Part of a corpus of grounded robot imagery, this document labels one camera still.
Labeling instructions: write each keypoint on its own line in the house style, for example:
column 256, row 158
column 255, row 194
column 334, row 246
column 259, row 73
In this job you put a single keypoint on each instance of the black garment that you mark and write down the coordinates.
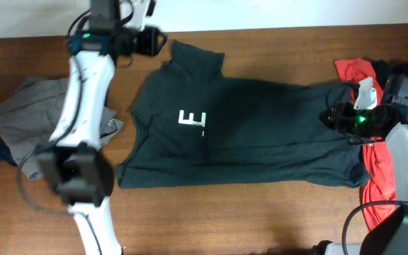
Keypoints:
column 385, row 69

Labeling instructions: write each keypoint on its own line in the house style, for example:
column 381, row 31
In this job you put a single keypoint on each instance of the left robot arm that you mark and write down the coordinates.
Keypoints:
column 72, row 162

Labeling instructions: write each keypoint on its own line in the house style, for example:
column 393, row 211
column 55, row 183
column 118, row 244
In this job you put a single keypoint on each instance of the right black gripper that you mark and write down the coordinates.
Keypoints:
column 338, row 120

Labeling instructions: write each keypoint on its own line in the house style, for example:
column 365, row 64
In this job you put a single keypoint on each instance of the dark green Nike t-shirt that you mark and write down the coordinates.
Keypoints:
column 195, row 126

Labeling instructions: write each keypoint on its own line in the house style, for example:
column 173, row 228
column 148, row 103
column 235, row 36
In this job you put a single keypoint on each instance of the grey folded trousers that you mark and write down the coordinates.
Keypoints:
column 31, row 114

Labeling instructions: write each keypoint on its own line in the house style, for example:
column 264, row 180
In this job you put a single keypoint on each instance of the red garment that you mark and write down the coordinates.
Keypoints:
column 376, row 157

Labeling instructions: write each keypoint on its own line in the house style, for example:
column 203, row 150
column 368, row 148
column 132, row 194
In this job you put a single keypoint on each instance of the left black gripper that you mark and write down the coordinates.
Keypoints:
column 150, row 44

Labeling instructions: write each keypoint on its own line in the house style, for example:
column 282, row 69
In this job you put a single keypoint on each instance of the navy blue folded garment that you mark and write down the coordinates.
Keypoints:
column 5, row 154

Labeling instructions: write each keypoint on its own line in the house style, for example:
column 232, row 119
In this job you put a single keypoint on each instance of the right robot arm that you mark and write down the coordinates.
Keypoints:
column 391, row 235

